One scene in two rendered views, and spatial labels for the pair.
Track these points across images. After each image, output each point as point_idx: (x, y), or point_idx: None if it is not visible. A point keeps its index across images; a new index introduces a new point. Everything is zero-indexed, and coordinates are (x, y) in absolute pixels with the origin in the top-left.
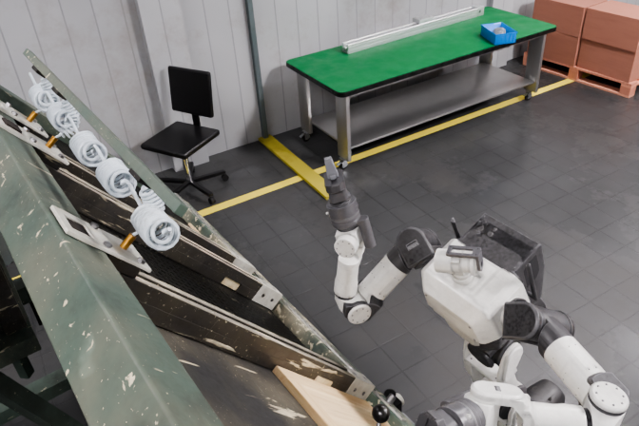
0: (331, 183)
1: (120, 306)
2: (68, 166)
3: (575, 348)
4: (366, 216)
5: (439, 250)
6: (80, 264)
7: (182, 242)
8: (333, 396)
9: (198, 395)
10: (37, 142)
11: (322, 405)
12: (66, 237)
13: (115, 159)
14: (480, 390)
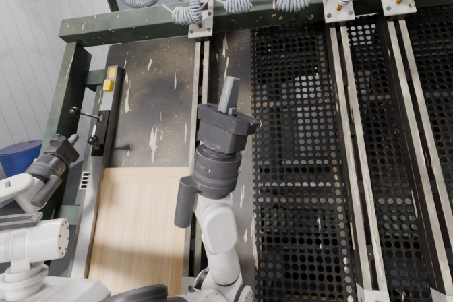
0: (216, 107)
1: (147, 13)
2: (390, 50)
3: None
4: (184, 183)
5: (54, 223)
6: (168, 4)
7: (344, 144)
8: (173, 226)
9: (109, 26)
10: (332, 2)
11: (159, 189)
12: (189, 2)
13: None
14: (23, 174)
